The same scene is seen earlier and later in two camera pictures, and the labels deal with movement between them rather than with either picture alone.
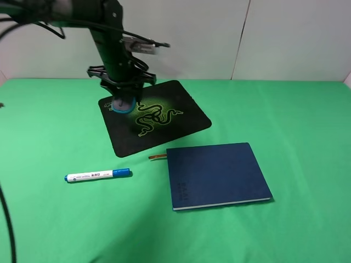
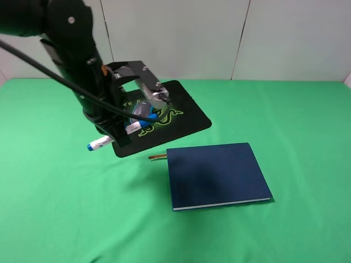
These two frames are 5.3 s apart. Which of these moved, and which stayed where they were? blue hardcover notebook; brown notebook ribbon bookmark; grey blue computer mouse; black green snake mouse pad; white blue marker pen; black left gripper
Moved: grey blue computer mouse; black left gripper; white blue marker pen
Stayed: black green snake mouse pad; blue hardcover notebook; brown notebook ribbon bookmark
